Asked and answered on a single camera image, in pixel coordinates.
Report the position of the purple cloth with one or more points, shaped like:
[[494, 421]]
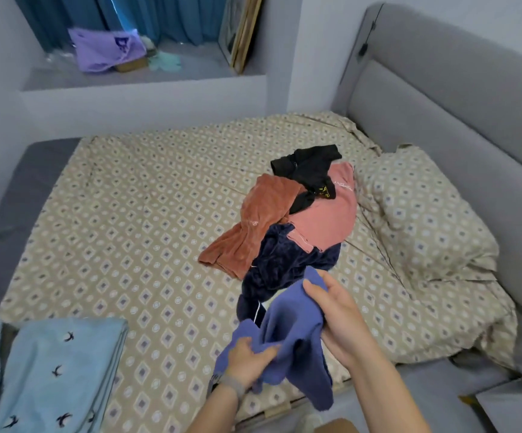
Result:
[[106, 47]]

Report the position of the grey band wristwatch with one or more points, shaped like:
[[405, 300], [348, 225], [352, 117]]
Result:
[[231, 385]]

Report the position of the small wooden box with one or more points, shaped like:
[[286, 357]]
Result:
[[133, 65]]

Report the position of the person's left hand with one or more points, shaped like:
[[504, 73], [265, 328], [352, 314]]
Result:
[[245, 361]]

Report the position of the black garment yellow print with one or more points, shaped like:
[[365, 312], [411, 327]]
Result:
[[310, 168]]

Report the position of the blue curtain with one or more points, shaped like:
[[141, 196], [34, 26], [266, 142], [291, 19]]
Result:
[[125, 13]]

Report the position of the clear plastic bag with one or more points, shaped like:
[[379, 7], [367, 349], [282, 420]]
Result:
[[58, 58]]

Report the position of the patterned beige pillow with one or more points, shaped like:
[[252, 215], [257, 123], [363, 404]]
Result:
[[432, 216]]

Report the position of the person's right hand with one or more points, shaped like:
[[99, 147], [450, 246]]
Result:
[[342, 320]]

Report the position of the leaning wooden picture frames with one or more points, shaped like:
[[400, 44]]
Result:
[[241, 27]]

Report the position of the bed with patterned beige sheet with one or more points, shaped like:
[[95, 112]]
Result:
[[134, 221]]

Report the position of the light blue fleece pajama pants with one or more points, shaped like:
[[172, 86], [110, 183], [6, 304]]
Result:
[[58, 374]]

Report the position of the person's right forearm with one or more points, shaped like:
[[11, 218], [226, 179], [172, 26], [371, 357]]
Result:
[[383, 397]]

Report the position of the grey upholstered headboard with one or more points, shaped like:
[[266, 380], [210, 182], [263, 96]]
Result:
[[459, 130]]

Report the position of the purple-blue garment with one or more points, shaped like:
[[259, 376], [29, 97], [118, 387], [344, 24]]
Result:
[[288, 342]]

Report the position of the pink shirt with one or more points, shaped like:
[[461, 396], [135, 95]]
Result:
[[329, 216]]

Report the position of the navy velvet garment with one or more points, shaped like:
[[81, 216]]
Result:
[[279, 261]]

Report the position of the teal small item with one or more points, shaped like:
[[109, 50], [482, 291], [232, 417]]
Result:
[[164, 61]]

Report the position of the rust brown garment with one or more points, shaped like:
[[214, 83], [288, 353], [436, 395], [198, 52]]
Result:
[[252, 225]]

